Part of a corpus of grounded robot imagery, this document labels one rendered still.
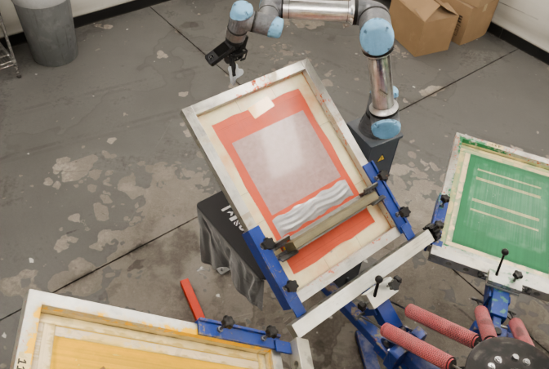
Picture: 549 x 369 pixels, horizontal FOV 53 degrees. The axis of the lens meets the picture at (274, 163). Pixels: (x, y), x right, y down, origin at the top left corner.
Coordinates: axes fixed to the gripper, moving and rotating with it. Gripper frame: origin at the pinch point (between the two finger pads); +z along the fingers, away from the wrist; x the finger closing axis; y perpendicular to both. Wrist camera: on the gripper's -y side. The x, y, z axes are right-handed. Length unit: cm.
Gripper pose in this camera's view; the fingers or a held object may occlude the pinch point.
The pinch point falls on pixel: (221, 73)
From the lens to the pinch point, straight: 223.7
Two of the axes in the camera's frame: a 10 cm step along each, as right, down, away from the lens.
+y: 7.8, -4.0, 4.7
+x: -5.7, -7.6, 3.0
